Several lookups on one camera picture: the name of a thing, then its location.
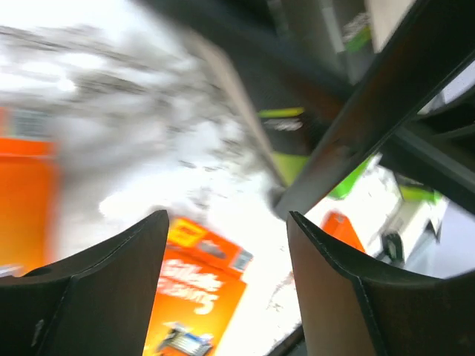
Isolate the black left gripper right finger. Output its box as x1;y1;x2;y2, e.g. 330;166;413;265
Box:
286;211;474;355

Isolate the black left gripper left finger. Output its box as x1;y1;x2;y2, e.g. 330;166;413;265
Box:
1;211;169;355

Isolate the orange Gillette Fusion5 box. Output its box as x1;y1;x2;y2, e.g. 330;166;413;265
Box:
1;107;58;277

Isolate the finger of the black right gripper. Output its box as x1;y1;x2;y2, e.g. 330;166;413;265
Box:
273;47;475;222
381;96;474;213

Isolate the beige black three-tier shelf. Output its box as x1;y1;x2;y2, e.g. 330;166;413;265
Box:
145;1;410;187

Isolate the black green razor box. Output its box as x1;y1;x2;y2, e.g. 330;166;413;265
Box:
258;107;315;186
328;154;442;204

